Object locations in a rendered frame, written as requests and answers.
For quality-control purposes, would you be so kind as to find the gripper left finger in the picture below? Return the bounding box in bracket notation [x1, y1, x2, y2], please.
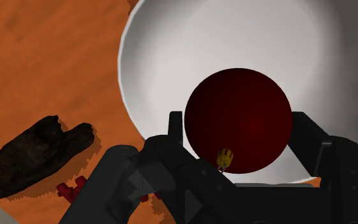
[59, 111, 238, 224]

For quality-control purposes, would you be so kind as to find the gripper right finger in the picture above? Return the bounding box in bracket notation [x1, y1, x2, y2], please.
[287, 111, 358, 224]

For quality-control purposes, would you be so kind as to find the dark red ball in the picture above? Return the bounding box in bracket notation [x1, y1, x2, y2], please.
[184, 67, 293, 174]

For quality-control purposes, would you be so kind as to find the small red toy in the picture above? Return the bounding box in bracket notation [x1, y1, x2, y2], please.
[56, 175, 88, 204]

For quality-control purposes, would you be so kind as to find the dark brown animal figure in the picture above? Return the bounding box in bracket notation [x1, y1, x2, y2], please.
[0, 115, 95, 202]

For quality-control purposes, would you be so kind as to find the white bowl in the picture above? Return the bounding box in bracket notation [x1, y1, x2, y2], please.
[117, 0, 358, 185]

